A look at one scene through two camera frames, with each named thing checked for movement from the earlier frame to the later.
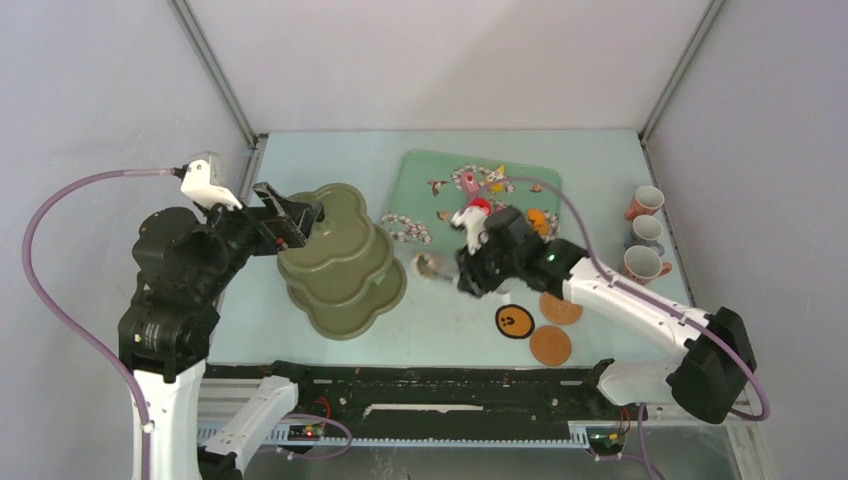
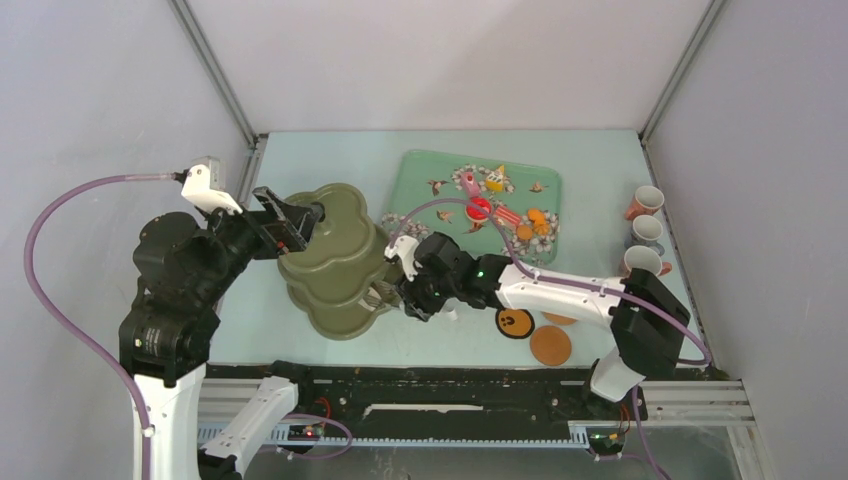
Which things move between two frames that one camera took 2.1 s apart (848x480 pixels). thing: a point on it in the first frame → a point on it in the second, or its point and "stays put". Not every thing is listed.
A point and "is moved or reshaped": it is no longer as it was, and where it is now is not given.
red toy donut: (483, 203) stays put
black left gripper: (283, 222) stays put
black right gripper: (472, 278) → (412, 293)
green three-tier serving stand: (346, 276) stays put
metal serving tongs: (439, 266) is moved or reshaped
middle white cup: (646, 231) stays put
